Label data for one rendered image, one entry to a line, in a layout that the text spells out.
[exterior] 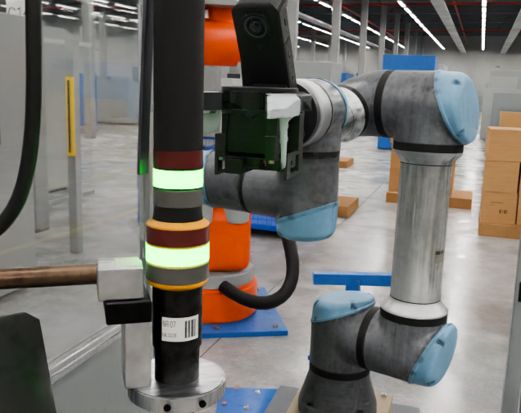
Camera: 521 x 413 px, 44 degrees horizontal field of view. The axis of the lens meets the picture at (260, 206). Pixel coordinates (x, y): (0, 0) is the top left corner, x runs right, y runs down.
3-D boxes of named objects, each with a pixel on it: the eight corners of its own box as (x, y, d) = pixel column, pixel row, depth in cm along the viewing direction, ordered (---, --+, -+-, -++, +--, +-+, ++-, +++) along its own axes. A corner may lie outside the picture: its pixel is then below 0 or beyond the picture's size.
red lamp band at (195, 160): (156, 170, 42) (156, 151, 42) (150, 163, 45) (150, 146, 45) (207, 170, 43) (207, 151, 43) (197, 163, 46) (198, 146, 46)
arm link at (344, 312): (328, 343, 132) (331, 279, 130) (388, 360, 125) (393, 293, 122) (296, 362, 123) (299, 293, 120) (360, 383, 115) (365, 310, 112)
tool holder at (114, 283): (101, 424, 42) (98, 279, 40) (96, 377, 49) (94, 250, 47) (235, 409, 45) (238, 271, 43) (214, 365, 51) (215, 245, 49)
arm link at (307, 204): (275, 222, 88) (277, 141, 86) (348, 235, 82) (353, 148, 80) (240, 233, 82) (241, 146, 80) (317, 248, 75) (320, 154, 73)
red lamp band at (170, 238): (149, 249, 42) (149, 231, 42) (142, 234, 46) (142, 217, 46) (215, 247, 43) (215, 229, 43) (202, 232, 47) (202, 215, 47)
